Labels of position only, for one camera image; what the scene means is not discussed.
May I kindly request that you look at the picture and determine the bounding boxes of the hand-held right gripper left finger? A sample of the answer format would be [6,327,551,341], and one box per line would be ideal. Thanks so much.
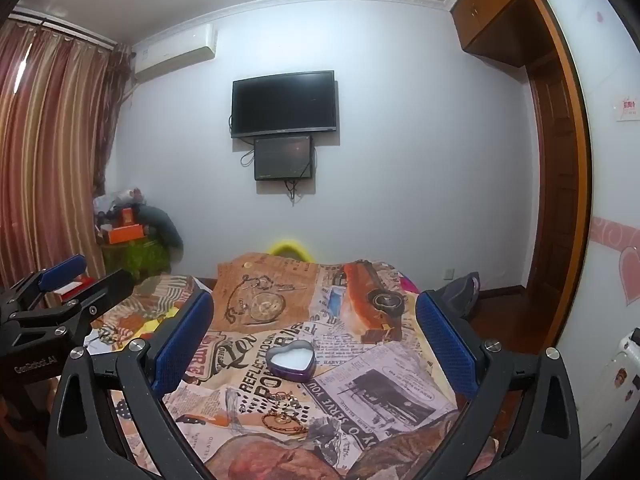
[47,289,216,480]

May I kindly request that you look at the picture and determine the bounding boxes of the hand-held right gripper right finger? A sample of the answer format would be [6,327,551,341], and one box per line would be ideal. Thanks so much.
[415,290,596,480]

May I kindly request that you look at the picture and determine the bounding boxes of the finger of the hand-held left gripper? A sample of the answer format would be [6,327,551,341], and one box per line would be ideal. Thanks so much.
[10,269,135,347]
[0,254,87,318]

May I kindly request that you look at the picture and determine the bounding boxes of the purple heart-shaped tin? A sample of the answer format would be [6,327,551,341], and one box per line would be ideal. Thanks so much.
[265,340,315,383]

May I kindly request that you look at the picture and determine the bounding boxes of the beaded bracelets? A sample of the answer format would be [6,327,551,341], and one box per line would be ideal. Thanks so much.
[262,407,308,436]

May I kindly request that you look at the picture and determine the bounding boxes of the red box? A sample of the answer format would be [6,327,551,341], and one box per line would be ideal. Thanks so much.
[52,275,96,307]

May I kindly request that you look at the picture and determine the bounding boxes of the green cloth table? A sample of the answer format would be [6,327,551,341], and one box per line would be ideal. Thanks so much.
[102,240,171,281]

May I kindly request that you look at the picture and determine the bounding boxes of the dark shoe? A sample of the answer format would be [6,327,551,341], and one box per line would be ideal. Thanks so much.
[440,271,481,321]

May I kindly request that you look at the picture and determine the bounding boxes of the orange box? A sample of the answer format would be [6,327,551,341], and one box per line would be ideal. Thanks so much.
[107,225,148,245]

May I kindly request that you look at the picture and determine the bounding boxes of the grey plush cushion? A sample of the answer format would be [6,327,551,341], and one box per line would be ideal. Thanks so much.
[135,205,183,251]

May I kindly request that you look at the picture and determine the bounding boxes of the clutter pile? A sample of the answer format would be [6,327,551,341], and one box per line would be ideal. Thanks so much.
[92,187,148,226]

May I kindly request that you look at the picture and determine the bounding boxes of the newspaper print blanket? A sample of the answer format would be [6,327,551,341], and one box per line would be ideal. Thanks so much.
[90,252,501,480]

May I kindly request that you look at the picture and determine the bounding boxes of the striped red curtain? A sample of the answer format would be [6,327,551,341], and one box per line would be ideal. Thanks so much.
[0,10,118,311]

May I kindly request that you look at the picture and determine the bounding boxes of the dark patterned curtain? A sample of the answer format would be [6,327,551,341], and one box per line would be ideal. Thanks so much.
[92,42,138,201]

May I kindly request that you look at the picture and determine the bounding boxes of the white appliance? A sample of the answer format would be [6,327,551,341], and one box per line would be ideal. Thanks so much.
[580,327,640,461]

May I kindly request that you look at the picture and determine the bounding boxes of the small black monitor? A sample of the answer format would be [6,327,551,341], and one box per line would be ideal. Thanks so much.
[253,135,314,182]

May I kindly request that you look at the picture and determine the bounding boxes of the wooden door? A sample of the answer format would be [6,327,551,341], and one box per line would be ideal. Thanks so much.
[520,0,594,348]

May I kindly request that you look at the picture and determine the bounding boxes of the white wardrobe door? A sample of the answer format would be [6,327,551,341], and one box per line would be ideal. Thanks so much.
[542,0,640,480]

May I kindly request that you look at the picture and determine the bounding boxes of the white air conditioner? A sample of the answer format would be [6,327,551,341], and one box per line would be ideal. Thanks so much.
[131,24,219,82]

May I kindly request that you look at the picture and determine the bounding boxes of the wooden overhead cabinet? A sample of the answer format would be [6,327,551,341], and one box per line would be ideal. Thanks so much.
[449,0,581,68]

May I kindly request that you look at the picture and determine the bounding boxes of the black wall television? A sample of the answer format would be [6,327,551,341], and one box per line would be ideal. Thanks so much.
[231,70,337,139]

